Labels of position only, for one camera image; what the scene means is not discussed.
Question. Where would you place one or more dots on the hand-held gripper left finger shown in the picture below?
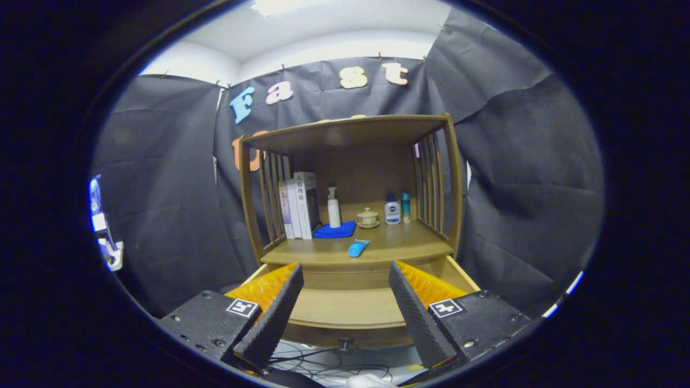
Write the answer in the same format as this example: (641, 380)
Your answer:
(272, 323)

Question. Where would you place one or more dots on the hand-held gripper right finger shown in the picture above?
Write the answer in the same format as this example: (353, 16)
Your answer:
(420, 323)

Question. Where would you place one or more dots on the wooden drawer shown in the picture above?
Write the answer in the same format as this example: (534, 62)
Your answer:
(345, 307)

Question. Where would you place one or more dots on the black round drawer knob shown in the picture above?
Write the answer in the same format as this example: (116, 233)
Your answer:
(345, 342)

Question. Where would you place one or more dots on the blue white cosmetic tube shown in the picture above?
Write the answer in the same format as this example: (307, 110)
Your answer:
(358, 248)

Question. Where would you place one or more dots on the wooden countertop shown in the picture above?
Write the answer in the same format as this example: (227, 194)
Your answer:
(399, 242)

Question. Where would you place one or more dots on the wooden cabinet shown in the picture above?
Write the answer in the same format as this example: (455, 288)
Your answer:
(366, 172)

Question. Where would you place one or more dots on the blue folded cloth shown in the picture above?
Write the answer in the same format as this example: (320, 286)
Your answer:
(335, 230)

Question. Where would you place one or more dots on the purple spine book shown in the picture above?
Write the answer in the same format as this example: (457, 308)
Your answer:
(285, 210)

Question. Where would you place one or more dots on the white lotion bottle blue cap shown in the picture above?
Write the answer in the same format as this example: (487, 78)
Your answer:
(392, 213)

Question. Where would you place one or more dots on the slim teal bottle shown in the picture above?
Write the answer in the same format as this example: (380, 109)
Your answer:
(405, 207)

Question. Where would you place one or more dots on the beige lidded ceramic teacup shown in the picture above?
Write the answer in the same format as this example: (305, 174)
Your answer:
(367, 218)

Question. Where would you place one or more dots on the thin white book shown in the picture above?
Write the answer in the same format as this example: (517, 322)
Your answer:
(295, 207)

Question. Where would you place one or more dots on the white pump bottle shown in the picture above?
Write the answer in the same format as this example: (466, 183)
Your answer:
(334, 210)

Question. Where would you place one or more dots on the white blue device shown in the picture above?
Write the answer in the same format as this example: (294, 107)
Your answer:
(102, 226)

